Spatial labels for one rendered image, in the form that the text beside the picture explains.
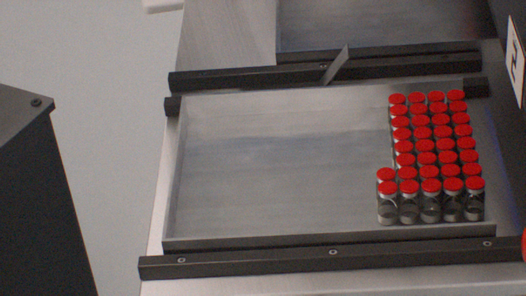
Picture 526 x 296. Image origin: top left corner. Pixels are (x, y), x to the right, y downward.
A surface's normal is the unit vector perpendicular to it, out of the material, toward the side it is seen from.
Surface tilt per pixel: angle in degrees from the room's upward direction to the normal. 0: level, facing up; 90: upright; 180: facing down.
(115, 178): 0
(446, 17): 0
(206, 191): 0
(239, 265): 90
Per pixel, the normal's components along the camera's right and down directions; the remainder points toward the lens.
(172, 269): -0.01, 0.62
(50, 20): -0.08, -0.78
